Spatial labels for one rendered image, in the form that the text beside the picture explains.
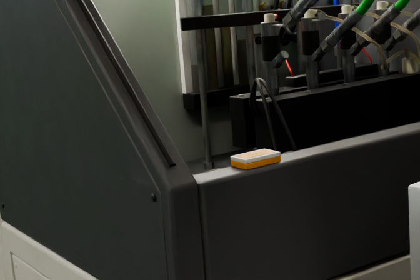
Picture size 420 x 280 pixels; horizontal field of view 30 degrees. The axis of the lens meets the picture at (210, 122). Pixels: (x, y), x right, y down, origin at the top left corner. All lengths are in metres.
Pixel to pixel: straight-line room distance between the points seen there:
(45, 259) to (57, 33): 0.36
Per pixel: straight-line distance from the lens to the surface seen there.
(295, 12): 1.14
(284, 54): 1.18
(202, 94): 1.37
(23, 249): 1.29
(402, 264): 1.07
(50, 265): 1.19
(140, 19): 1.40
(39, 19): 1.06
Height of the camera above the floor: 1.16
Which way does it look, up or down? 10 degrees down
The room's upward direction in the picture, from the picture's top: 4 degrees counter-clockwise
